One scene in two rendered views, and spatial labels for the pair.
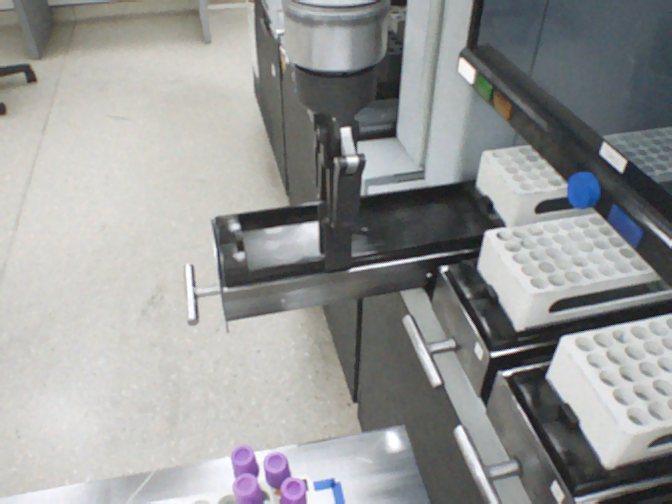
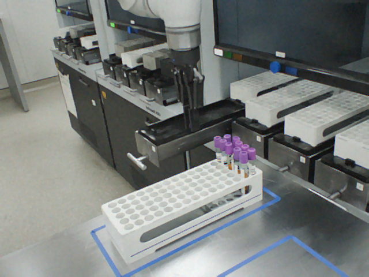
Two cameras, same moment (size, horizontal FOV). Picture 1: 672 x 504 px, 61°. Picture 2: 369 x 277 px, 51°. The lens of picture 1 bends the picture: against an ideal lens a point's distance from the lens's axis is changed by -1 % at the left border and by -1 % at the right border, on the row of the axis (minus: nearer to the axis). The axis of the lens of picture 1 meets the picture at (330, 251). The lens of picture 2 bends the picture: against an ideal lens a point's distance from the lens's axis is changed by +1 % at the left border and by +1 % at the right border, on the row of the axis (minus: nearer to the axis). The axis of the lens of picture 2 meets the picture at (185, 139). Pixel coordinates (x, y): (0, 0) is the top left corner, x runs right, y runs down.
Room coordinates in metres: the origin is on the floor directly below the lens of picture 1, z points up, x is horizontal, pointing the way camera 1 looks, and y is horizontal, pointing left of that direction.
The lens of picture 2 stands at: (-0.45, 0.31, 1.28)
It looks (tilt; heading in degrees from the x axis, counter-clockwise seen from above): 27 degrees down; 343
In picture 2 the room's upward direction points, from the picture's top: 6 degrees counter-clockwise
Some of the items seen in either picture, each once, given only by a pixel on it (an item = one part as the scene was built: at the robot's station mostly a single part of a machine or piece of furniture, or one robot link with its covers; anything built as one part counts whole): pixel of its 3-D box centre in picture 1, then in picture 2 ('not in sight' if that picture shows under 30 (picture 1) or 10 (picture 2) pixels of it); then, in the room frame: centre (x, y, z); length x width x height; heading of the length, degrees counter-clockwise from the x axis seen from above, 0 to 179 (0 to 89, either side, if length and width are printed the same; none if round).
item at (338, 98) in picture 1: (335, 105); (186, 64); (0.50, 0.00, 1.00); 0.08 x 0.07 x 0.09; 14
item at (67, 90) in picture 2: (249, 34); (66, 93); (2.27, 0.32, 0.43); 0.27 x 0.02 x 0.36; 14
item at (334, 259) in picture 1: (337, 243); (194, 119); (0.48, -0.01, 0.84); 0.03 x 0.01 x 0.07; 104
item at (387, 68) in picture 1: (382, 58); (169, 68); (0.98, -0.09, 0.85); 0.12 x 0.02 x 0.06; 14
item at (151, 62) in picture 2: not in sight; (151, 62); (1.13, -0.05, 0.85); 0.12 x 0.02 x 0.06; 14
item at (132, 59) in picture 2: not in sight; (154, 55); (1.30, -0.12, 0.83); 0.30 x 0.10 x 0.06; 104
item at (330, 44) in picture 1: (335, 27); (183, 36); (0.50, 0.00, 1.07); 0.09 x 0.09 x 0.06
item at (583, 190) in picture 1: (582, 190); (275, 67); (0.39, -0.21, 0.98); 0.03 x 0.01 x 0.03; 14
